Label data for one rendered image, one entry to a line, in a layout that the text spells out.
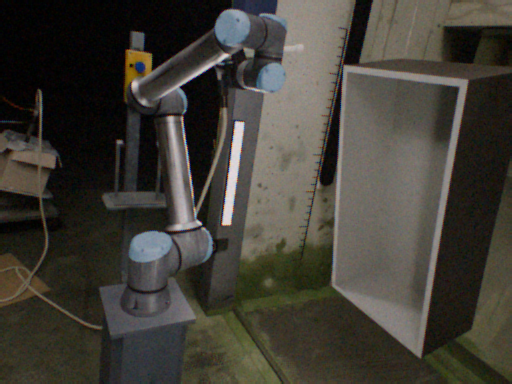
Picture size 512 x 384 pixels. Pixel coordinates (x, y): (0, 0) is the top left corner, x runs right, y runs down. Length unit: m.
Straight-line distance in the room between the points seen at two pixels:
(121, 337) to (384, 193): 1.52
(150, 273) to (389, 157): 1.38
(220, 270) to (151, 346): 1.03
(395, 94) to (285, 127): 0.64
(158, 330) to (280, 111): 1.38
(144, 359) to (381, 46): 2.17
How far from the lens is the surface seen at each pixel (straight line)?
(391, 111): 2.20
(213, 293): 2.65
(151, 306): 1.61
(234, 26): 1.17
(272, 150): 2.41
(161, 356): 1.70
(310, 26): 2.43
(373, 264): 2.55
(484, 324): 2.88
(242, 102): 2.26
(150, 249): 1.51
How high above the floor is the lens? 1.60
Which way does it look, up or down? 17 degrees down
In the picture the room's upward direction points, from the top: 9 degrees clockwise
